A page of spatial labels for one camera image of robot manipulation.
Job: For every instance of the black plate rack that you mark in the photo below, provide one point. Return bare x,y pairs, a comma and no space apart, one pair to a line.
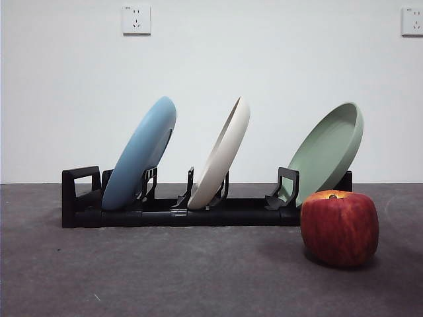
231,218

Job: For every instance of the red apple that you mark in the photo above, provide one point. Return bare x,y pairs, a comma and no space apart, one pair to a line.
340,228

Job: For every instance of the white wall socket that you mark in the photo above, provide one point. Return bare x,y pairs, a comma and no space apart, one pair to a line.
413,21
137,20

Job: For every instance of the green plate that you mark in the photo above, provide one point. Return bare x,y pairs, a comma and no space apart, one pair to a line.
320,158

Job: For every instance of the blue plate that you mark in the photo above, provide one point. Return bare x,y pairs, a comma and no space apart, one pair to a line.
138,155

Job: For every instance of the cream white plate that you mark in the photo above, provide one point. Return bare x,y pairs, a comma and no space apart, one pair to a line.
224,152

